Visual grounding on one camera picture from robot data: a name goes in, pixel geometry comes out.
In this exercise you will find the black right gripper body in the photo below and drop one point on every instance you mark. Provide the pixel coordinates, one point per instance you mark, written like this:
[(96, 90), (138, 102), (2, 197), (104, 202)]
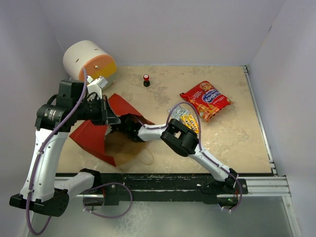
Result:
[(125, 130)]

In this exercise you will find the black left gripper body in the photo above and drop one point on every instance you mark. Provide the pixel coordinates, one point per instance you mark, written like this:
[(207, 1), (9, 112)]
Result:
[(91, 110)]

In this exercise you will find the red paper bag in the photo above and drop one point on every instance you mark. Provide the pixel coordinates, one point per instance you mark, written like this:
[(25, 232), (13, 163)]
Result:
[(104, 142)]

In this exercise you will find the silver foil snack packet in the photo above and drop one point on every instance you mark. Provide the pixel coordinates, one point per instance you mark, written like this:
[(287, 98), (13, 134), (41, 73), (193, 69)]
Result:
[(179, 112)]

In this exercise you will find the yellow m&m packet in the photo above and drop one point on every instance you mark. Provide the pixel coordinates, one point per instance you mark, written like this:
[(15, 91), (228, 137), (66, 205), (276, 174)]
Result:
[(190, 122)]

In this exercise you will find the red candy bag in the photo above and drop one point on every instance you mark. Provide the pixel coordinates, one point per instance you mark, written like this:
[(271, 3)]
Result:
[(206, 99)]

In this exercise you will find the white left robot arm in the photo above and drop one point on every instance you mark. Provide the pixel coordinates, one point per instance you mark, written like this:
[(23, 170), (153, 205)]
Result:
[(40, 193)]

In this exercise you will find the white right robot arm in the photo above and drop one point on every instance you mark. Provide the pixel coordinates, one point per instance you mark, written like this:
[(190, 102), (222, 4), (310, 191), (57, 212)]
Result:
[(181, 140)]

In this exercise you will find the red black stamp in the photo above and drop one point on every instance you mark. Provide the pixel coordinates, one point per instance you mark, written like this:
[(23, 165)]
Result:
[(146, 79)]

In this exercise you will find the white cylindrical toy drum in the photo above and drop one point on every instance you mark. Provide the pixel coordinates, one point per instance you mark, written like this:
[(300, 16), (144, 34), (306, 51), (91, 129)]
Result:
[(86, 54)]

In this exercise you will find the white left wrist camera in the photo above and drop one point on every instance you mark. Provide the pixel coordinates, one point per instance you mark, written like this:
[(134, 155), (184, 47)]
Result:
[(96, 85)]

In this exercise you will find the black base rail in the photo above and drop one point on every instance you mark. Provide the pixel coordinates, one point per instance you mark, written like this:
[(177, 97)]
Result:
[(164, 187)]

